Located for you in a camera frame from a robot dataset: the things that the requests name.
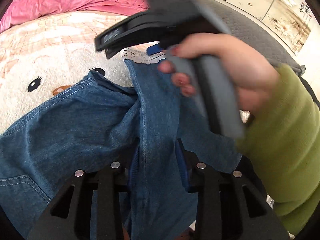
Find blue denim lace-trimmed pants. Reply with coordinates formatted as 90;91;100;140
1;57;241;239

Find green right sleeve forearm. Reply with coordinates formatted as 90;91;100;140
238;64;319;236

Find person right hand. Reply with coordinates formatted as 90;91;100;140
169;33;279;115

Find pink duvet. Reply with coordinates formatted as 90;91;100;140
1;0;149;32

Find orange bear pattern blanket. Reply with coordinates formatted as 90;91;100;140
0;10;161;133

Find grey padded headboard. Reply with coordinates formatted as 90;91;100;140
199;0;306;76

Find blossom wall painting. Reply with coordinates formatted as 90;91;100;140
224;0;315;55

